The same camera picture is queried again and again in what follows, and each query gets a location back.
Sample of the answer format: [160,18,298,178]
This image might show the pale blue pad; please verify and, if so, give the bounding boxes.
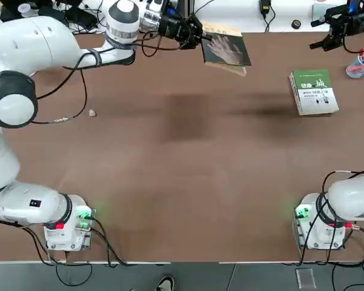
[311,2,329,22]

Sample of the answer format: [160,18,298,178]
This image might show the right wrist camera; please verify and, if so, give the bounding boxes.
[347,0,364,15]

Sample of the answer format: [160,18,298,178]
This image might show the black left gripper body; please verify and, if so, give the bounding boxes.
[157,14,188,42]

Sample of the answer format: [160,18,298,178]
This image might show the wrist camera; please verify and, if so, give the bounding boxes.
[161,0,184,18]
[347,0,364,15]

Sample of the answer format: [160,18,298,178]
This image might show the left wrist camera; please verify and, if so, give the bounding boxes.
[161,0,184,18]

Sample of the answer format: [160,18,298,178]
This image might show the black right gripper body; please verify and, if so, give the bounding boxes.
[325,3,364,35]

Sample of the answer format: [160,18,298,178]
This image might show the person's black white shoe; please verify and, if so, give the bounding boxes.
[155,275,175,291]

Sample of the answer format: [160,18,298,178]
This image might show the black left arm base cable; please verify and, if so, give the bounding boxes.
[18,216,170,287]

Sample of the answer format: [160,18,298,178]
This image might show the grey floor plate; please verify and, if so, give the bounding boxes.
[295,267,317,289]

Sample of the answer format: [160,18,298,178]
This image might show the green and white book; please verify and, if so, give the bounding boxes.
[289,69,340,116]

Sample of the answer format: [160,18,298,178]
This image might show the aluminium frame post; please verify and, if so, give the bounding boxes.
[181,0,197,24]

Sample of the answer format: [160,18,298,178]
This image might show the dark book with hands cover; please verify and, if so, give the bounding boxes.
[201,22,252,77]

